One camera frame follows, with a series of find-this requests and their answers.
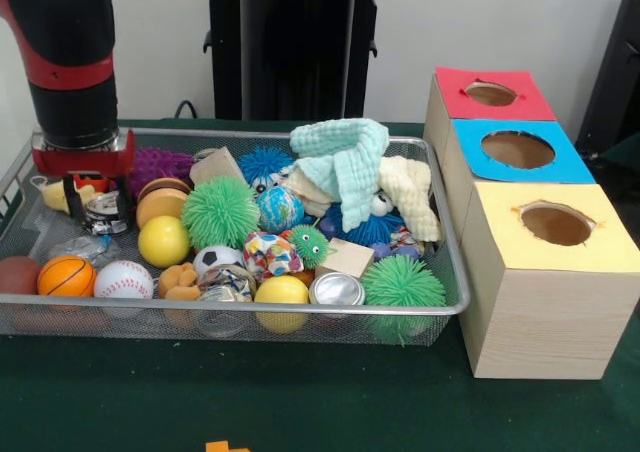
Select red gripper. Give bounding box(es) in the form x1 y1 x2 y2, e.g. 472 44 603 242
32 130 137 224

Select dark green tablecloth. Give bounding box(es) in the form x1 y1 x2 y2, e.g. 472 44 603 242
0 117 640 452

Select clear plastic packet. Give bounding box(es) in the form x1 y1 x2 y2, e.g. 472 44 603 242
48 234 116 266

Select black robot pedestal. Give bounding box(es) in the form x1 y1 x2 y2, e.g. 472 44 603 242
193 0 402 123

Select clear mesh bin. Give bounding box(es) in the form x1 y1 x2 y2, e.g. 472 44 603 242
0 127 475 346

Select yellow smiley ball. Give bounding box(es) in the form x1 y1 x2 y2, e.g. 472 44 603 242
137 217 192 270

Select black can with silver top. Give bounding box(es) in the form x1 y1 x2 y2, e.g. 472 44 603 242
84 192 129 236

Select white baseball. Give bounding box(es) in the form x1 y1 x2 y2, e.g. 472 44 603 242
93 261 155 319

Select cream muslin cloth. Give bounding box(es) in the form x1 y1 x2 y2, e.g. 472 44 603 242
278 155 442 243

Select mint green cloth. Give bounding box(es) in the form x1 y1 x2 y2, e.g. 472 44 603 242
290 119 391 233

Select purple spiky toy with eyes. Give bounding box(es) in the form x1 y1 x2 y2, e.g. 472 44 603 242
128 148 196 198

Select wooden box with three holes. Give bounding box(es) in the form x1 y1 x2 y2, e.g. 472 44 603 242
423 67 640 380

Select small orange basketball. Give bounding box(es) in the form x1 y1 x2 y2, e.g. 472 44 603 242
37 255 98 298

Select green spiky ball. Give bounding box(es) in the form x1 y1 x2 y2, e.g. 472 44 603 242
358 254 448 345
182 177 261 252

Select black cable loop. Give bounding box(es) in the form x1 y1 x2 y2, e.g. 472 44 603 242
174 99 201 121

